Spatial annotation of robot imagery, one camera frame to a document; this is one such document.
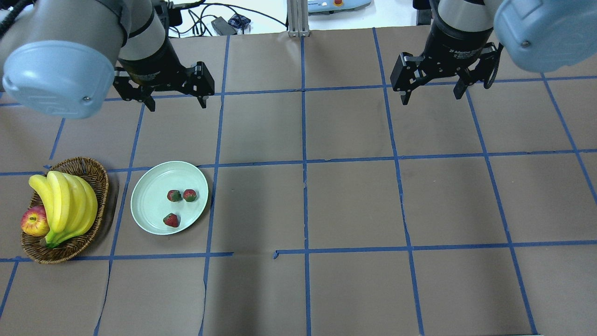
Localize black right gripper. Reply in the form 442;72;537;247
390;42;504;105

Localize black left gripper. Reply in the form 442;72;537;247
113;61;215;112

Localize red strawberry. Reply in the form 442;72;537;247
167;189;182;202
182;189;198;203
162;213;180;228

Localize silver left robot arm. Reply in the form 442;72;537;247
0;0;215;119

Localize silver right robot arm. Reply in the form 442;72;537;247
390;0;597;105

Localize light green plate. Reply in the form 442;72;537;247
130;161;209;235

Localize black power adapter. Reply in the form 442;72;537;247
211;16;237;36

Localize yellow banana bunch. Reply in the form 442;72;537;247
28;170;98;249

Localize brown wicker basket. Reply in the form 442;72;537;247
21;157;110;264

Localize red apple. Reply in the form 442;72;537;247
21;205;50;238

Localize aluminium frame post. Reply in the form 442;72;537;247
286;0;311;38

